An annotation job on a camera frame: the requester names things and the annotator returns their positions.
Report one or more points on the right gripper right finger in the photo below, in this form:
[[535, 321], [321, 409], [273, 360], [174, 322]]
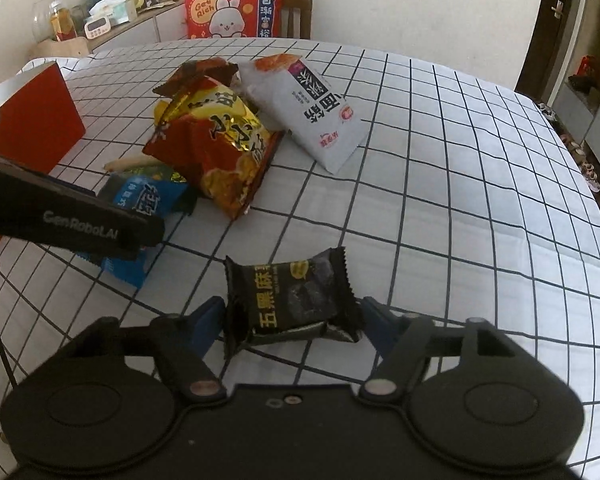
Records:
[[402, 343]]

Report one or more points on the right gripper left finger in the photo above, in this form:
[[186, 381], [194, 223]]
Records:
[[181, 342]]

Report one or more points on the black sesame snack packet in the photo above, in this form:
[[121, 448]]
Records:
[[298, 300]]

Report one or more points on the beige wafer stick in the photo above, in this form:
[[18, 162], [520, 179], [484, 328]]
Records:
[[130, 162]]

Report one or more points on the blue chocolate snack packet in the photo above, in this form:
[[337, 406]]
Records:
[[158, 190]]

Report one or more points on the dark red foil snack packet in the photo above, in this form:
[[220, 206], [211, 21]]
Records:
[[191, 71]]

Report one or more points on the red and gold chip bag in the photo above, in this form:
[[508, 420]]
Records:
[[210, 137]]

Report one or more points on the white snack bag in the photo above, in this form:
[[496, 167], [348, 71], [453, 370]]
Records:
[[296, 96]]

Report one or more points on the red and white cardboard box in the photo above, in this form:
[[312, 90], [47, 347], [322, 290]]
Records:
[[39, 122]]

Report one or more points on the white grid tablecloth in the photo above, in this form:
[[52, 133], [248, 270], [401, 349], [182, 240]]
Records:
[[461, 201]]

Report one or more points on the orange drink bottle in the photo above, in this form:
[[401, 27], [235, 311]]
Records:
[[61, 20]]

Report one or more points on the white digital timer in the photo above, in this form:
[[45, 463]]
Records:
[[97, 26]]

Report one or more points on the white sideboard cabinet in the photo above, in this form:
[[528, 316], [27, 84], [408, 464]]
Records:
[[163, 24]]

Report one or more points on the red rabbit cushion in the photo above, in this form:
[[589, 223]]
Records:
[[207, 19]]

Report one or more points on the wooden chair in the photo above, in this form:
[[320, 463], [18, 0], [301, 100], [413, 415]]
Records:
[[297, 19]]

